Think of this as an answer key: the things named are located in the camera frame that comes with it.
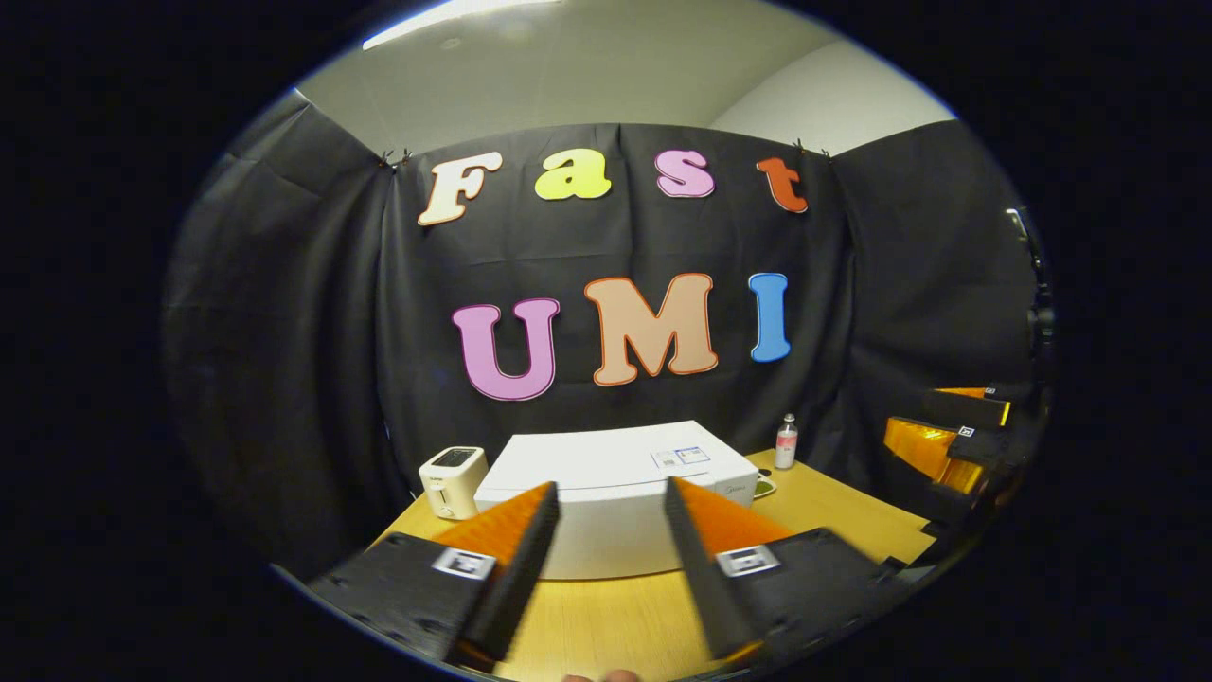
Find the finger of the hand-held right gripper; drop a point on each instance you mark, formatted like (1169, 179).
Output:
(966, 407)
(923, 450)

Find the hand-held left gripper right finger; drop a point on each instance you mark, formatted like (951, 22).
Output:
(696, 568)

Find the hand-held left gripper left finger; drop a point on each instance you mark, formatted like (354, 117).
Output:
(521, 568)

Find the white microwave oven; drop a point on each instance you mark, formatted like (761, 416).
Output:
(606, 464)

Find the small dish of green food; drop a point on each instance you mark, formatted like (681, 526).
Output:
(763, 487)

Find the white toaster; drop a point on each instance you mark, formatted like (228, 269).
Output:
(453, 478)

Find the small bottle with pink label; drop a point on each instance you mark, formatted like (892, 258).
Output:
(786, 445)

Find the black backdrop cloth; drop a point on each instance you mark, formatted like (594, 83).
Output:
(312, 332)

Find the ceiling light panel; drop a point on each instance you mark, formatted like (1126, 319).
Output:
(445, 17)

